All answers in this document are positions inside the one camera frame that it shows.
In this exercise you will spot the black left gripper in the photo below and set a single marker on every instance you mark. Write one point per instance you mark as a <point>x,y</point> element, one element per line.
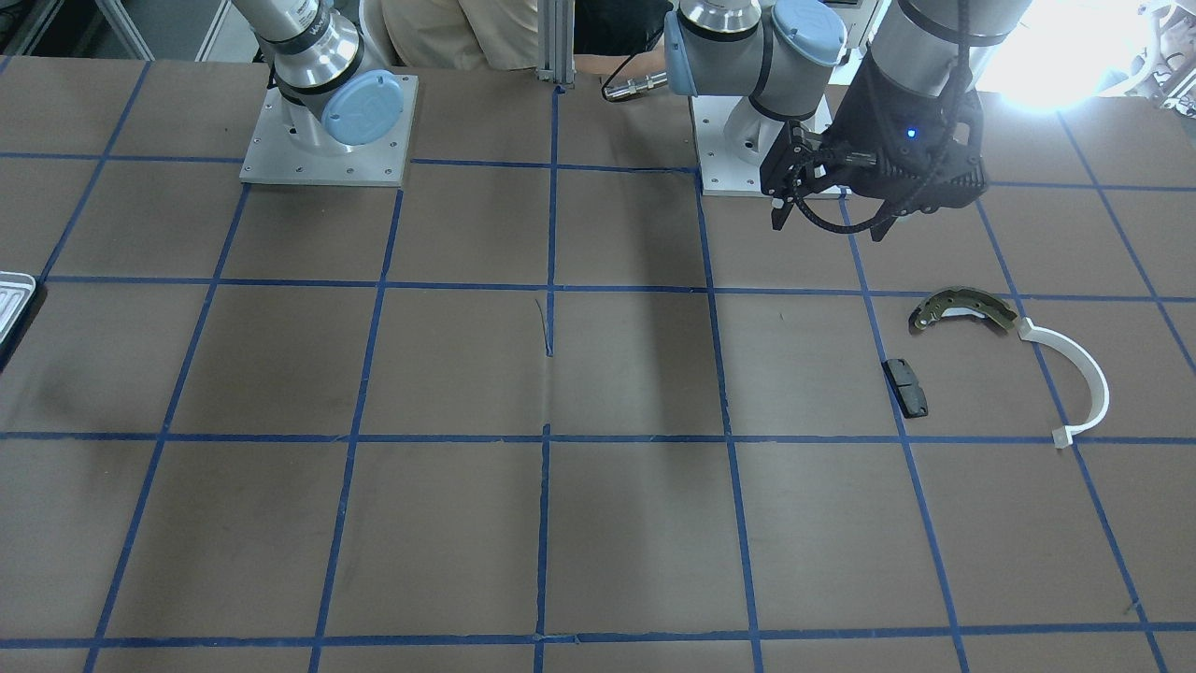
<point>856,114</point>

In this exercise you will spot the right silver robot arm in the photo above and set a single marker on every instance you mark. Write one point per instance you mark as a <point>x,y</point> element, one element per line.
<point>320,61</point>

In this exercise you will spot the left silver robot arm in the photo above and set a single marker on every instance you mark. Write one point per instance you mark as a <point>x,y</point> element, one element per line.
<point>781,57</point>

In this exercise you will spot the olive curved brake shoe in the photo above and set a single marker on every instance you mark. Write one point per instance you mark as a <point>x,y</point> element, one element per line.
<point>954,302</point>

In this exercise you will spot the grey brake pad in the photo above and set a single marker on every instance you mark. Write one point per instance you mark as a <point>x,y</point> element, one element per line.
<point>906,388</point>

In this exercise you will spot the seated person beige shirt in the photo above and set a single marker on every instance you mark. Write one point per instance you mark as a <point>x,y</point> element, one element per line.
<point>503,35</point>

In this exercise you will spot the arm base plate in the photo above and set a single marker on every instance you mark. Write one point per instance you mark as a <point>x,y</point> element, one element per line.
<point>731,139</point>
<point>289,147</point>

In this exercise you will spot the white curved plastic bracket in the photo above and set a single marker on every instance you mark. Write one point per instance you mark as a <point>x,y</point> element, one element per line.
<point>1090,370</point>

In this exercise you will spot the aluminium frame post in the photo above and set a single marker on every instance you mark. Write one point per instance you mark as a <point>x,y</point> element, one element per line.
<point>555,34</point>

